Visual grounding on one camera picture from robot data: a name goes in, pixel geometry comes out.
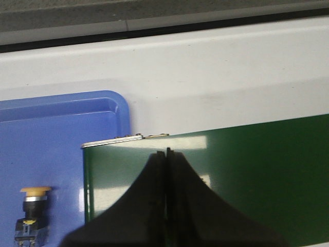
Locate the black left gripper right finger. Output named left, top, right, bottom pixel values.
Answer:
left=167, top=149, right=285, bottom=246

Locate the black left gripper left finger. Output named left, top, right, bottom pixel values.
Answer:
left=60, top=152, right=166, bottom=246

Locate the yellow push button switch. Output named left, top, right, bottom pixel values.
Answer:
left=14, top=186, right=51, bottom=246

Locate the green conveyor belt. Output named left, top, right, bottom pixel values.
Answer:
left=82, top=115, right=328, bottom=246

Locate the blue plastic tray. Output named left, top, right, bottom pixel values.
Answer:
left=1, top=91, right=131, bottom=246

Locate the grey stone counter ledge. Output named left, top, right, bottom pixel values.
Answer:
left=1, top=1, right=328, bottom=45

